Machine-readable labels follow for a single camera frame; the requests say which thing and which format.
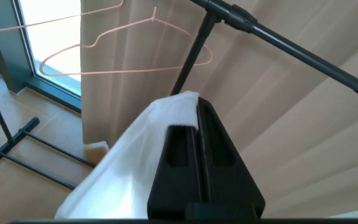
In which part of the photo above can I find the white printed t-shirt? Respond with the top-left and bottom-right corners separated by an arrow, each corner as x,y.
54,90 -> 200,220

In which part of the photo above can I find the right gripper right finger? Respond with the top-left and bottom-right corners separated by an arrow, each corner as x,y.
200,96 -> 266,219

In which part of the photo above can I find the black clothes rack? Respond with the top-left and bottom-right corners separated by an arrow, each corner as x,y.
0,0 -> 358,191

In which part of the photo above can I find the pink clothes hanger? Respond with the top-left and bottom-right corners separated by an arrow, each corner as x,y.
39,6 -> 214,77
0,0 -> 125,35

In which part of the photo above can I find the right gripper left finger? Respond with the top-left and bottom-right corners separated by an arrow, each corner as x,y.
147,96 -> 208,219

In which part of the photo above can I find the window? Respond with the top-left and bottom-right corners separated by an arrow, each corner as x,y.
0,0 -> 82,113

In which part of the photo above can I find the beige curtain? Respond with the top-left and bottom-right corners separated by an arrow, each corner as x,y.
80,0 -> 358,219

